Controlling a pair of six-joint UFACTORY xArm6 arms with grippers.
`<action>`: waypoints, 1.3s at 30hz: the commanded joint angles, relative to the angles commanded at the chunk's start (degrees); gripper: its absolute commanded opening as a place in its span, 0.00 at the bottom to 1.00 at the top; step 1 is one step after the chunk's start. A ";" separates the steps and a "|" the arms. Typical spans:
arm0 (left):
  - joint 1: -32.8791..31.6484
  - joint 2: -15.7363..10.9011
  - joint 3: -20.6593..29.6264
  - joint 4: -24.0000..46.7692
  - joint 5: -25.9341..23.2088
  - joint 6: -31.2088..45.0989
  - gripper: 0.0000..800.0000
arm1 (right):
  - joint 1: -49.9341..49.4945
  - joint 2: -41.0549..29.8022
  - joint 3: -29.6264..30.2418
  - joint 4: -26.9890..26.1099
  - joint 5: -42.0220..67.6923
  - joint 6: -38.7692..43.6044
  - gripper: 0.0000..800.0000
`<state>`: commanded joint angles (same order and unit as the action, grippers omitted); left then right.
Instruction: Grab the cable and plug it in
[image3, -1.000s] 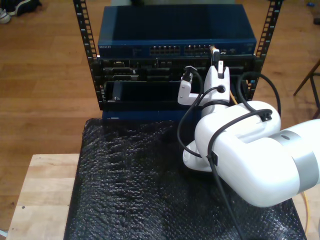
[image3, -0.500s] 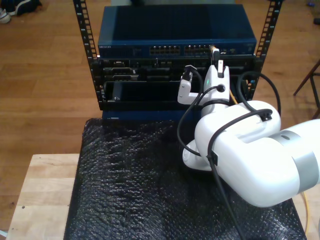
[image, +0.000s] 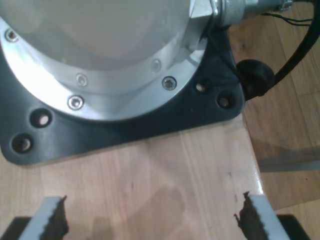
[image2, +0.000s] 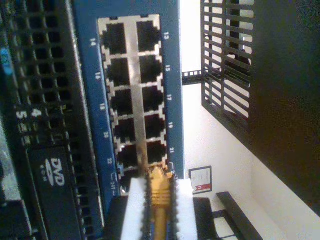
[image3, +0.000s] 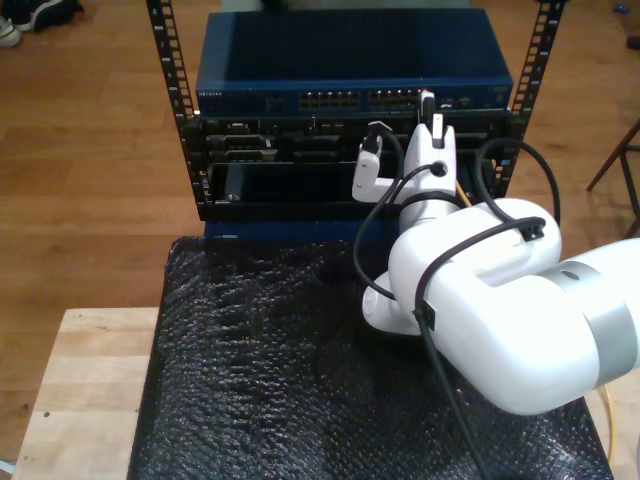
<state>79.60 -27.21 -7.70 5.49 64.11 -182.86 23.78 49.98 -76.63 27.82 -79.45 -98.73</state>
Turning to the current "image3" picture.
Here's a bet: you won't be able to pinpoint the black textured mat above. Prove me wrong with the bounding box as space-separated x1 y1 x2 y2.
127 234 614 480

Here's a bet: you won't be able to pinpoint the yellow network cable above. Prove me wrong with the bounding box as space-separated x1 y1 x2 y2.
452 179 621 469

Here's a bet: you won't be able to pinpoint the black perforated rack rail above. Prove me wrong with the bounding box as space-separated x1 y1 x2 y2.
492 0 566 201
145 0 209 221

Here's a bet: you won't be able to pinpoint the black rack server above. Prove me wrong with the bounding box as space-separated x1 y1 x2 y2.
199 113 514 164

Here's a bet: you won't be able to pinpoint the flat blue rack device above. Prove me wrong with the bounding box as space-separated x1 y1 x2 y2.
203 219 401 244

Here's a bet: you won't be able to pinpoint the blue network switch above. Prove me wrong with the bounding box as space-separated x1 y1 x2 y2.
194 8 516 117

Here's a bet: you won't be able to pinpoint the dark shoe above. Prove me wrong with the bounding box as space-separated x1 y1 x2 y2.
12 0 85 32

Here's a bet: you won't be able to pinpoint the white sneaker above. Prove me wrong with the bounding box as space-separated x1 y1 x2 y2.
0 16 24 50

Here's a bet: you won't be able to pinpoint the dark chair legs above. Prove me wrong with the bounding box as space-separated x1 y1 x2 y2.
587 117 640 239

